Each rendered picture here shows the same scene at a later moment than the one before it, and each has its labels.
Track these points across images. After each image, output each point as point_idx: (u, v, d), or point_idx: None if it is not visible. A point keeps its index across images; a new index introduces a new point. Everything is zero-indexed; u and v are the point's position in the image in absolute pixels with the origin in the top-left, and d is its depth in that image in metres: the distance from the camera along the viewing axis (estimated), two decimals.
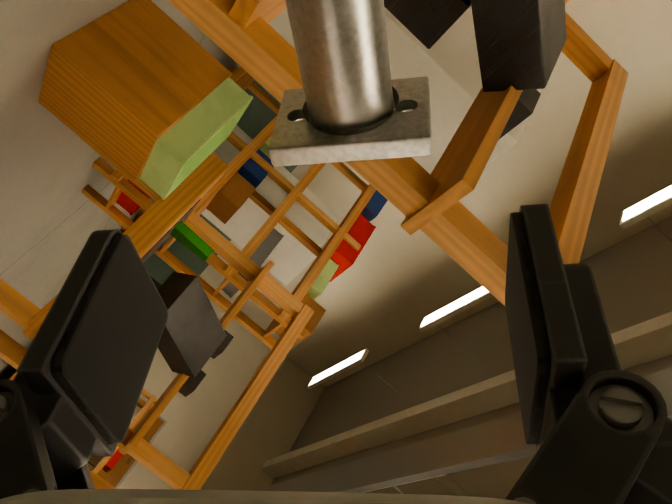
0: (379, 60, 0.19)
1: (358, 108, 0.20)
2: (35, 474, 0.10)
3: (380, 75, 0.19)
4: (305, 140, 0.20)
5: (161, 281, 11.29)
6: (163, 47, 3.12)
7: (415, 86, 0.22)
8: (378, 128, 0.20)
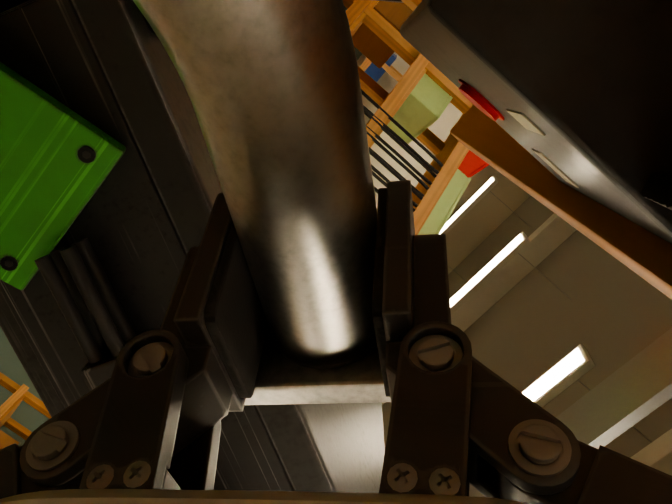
0: (369, 277, 0.13)
1: (338, 339, 0.13)
2: (154, 448, 0.10)
3: (370, 294, 0.13)
4: (263, 375, 0.14)
5: None
6: None
7: None
8: (368, 359, 0.14)
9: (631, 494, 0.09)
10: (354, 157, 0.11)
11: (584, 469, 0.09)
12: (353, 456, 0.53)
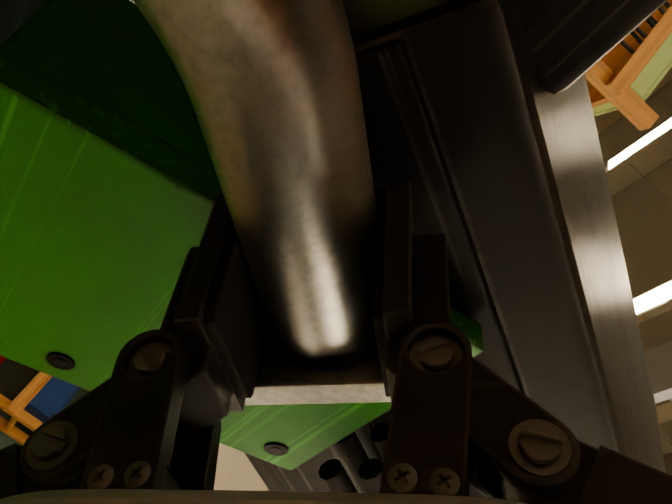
0: (369, 277, 0.13)
1: (338, 339, 0.13)
2: (154, 448, 0.10)
3: (370, 294, 0.13)
4: (263, 375, 0.14)
5: None
6: None
7: None
8: (368, 359, 0.14)
9: (631, 494, 0.09)
10: (354, 156, 0.11)
11: (584, 469, 0.09)
12: None
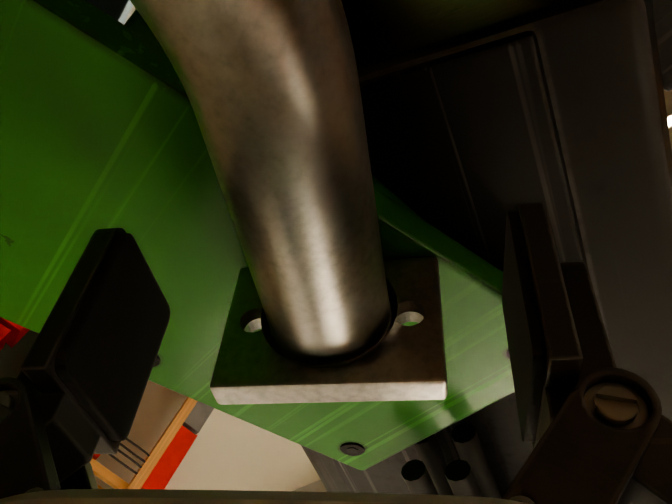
0: (369, 277, 0.13)
1: (339, 338, 0.13)
2: (38, 473, 0.10)
3: (370, 294, 0.13)
4: (264, 374, 0.14)
5: None
6: None
7: (420, 275, 0.16)
8: (368, 358, 0.14)
9: None
10: (354, 157, 0.11)
11: None
12: None
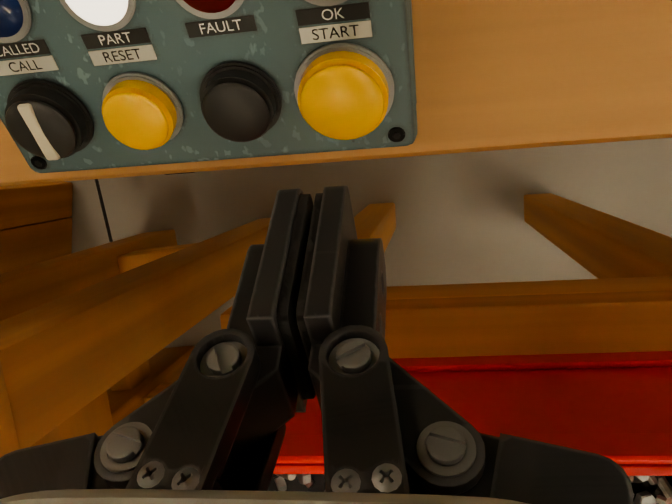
0: None
1: None
2: (207, 457, 0.09)
3: None
4: None
5: None
6: None
7: None
8: None
9: (535, 473, 0.09)
10: None
11: (490, 459, 0.10)
12: None
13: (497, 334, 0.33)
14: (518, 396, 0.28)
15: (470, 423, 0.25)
